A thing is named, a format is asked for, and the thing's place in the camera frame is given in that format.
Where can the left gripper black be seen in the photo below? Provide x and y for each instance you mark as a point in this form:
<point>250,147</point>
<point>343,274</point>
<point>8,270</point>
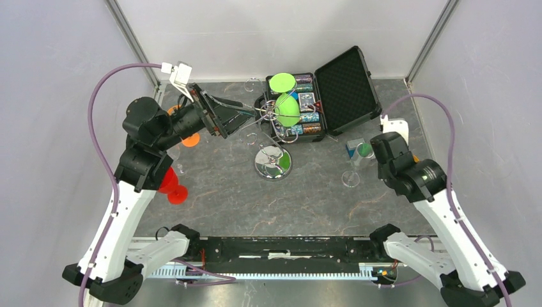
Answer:
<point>223,116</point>

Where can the green plastic wine glass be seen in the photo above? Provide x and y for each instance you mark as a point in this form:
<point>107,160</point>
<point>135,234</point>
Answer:
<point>286,106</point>

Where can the red plastic wine glass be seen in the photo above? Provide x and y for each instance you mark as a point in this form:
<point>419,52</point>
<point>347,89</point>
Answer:
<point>175,192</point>

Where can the clear wine glass front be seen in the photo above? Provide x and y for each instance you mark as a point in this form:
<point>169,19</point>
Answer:
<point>351,177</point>

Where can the clear wine glass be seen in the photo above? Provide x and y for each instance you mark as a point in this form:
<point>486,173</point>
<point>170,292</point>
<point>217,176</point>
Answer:
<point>175,153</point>
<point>351,177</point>

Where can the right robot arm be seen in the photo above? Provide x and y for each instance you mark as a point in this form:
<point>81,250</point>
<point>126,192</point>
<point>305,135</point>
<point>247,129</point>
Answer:
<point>471,276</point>

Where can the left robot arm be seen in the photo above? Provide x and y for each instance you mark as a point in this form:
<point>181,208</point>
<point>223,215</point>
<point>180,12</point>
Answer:
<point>107,271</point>

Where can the chrome wine glass rack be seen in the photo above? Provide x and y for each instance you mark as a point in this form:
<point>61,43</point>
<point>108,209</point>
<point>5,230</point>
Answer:
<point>273,162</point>

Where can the black open tool case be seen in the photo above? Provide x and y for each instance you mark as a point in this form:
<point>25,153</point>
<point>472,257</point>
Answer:
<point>346,91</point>

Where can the toy block stack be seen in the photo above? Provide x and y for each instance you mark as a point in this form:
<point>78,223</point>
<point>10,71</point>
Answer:
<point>353,148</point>

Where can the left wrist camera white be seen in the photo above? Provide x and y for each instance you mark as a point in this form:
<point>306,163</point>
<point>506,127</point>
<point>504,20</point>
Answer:
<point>179,76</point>

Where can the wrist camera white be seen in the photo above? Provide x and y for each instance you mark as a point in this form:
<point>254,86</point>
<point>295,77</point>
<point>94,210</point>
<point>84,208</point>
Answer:
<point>399,125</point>
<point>179,76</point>

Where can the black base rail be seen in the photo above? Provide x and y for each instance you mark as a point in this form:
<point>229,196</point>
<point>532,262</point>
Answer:
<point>281,258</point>

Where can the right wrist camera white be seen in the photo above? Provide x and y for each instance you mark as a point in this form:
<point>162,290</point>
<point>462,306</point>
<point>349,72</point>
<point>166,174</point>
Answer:
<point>399,125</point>

